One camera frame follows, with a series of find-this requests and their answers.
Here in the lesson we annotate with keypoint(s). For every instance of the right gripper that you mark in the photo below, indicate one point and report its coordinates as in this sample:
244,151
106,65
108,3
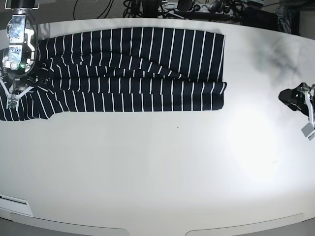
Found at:
39,80

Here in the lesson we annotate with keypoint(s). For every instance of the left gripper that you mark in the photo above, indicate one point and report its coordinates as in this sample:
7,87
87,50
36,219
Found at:
301,98

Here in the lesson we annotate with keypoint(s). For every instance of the navy white striped T-shirt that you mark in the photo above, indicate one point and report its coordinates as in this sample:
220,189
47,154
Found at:
140,69

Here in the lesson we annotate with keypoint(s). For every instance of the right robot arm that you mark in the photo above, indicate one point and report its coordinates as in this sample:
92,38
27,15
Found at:
20,58

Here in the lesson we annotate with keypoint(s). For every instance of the black box on floor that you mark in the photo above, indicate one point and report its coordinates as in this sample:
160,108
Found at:
256,18

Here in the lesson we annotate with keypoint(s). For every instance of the white power strip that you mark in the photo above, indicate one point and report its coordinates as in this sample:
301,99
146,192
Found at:
195,11

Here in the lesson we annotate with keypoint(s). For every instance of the white paper label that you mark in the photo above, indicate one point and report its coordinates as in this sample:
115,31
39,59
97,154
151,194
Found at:
15,205

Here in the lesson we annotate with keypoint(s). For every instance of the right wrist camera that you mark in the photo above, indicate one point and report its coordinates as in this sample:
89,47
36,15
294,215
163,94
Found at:
12,103

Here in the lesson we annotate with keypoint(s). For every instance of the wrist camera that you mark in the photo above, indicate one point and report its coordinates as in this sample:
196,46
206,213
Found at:
309,131
12,103

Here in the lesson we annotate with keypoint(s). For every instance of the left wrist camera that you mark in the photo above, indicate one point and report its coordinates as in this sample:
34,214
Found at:
309,131

